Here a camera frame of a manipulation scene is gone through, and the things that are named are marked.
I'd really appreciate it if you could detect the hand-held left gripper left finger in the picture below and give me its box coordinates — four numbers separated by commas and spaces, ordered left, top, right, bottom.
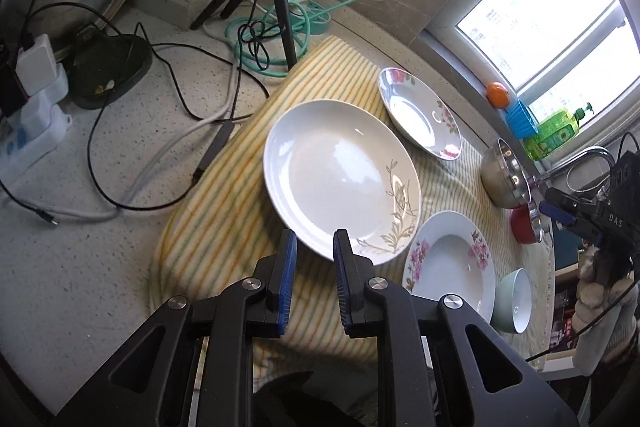
52, 229, 298, 427

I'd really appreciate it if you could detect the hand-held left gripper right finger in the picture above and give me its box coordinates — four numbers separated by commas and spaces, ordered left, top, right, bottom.
332, 229, 581, 427

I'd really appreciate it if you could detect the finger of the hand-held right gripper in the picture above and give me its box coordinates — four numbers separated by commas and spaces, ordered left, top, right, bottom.
546, 188, 601, 214
539, 202, 596, 235

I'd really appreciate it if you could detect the red steel-lined bowl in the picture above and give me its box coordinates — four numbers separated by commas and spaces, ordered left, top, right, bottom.
510, 203, 543, 245

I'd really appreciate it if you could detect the large stainless steel bowl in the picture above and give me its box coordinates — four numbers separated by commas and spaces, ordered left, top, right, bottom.
480, 138, 532, 209

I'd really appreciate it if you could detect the light green bowl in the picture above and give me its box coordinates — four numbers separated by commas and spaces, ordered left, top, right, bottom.
490, 268, 532, 334

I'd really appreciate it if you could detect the large white leaf-print plate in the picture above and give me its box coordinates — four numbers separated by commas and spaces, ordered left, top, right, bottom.
263, 99, 422, 267

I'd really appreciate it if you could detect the deep pink floral plate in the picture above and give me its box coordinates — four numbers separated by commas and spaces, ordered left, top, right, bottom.
402, 210, 496, 323

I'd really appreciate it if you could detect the shallow floral plate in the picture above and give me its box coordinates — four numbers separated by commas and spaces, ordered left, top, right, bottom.
377, 67, 462, 161

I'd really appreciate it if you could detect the person's right forearm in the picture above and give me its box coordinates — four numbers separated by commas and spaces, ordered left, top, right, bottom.
572, 302, 640, 368

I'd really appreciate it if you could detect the person's right hand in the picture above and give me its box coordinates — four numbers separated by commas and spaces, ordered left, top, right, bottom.
576, 247, 632, 308

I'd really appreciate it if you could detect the chrome faucet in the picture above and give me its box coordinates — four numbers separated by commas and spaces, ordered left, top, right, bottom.
530, 146, 616, 202

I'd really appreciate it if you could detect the green dish soap bottle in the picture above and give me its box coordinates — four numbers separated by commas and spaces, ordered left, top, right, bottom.
523, 102, 596, 161

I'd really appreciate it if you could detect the striped yellow cloth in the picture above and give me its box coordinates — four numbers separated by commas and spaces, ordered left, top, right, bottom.
150, 34, 556, 408

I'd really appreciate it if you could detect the blue ribbed cup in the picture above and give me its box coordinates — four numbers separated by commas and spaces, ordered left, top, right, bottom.
505, 99, 540, 140

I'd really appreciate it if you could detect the white shelf unit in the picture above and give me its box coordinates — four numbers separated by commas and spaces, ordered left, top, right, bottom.
540, 227, 601, 375

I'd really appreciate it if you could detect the orange fruit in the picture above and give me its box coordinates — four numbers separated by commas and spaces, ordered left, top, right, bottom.
486, 82, 512, 108

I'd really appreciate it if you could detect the black tray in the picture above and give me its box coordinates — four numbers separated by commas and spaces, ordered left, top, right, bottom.
65, 34, 153, 110

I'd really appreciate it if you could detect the black tripod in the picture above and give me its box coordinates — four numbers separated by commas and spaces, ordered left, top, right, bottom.
190, 0, 301, 72

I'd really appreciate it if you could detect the white charger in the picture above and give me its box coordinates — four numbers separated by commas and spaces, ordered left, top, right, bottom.
14, 33, 56, 95

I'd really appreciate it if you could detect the black adapter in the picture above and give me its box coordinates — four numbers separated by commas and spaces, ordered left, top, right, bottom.
0, 42, 26, 118

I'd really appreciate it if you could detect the white cable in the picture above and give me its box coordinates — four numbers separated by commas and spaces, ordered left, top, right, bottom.
30, 57, 241, 225

